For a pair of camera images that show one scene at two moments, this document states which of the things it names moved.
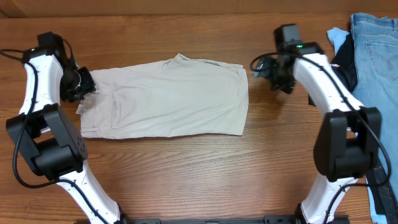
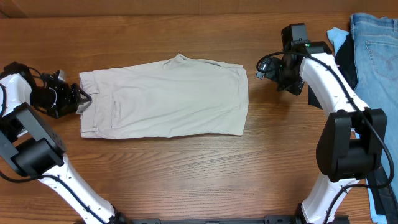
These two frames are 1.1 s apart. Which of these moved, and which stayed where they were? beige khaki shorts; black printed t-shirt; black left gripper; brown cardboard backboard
Moved: black left gripper
Stayed: black printed t-shirt; brown cardboard backboard; beige khaki shorts
